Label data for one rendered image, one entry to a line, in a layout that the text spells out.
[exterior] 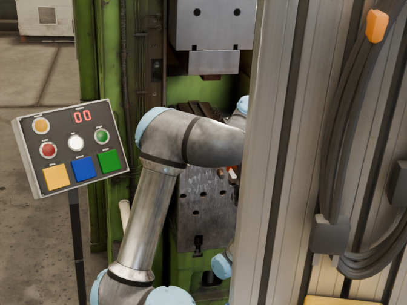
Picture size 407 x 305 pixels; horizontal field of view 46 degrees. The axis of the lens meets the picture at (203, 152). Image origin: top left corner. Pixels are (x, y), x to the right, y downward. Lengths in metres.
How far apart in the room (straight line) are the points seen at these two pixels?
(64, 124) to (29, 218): 1.66
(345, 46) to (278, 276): 0.26
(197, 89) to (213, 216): 0.66
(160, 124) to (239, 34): 0.82
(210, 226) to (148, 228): 1.00
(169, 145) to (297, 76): 0.67
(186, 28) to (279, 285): 1.35
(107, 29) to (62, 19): 5.33
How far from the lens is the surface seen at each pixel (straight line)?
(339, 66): 0.44
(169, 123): 1.10
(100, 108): 1.78
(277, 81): 0.44
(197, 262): 2.24
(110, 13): 1.89
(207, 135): 1.07
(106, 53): 1.92
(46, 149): 1.69
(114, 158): 1.77
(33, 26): 7.31
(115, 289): 1.17
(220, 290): 2.46
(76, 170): 1.71
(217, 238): 2.18
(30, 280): 2.84
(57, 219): 3.25
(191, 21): 1.79
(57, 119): 1.72
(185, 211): 2.05
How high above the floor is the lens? 1.85
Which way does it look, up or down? 27 degrees down
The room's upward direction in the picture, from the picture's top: 3 degrees clockwise
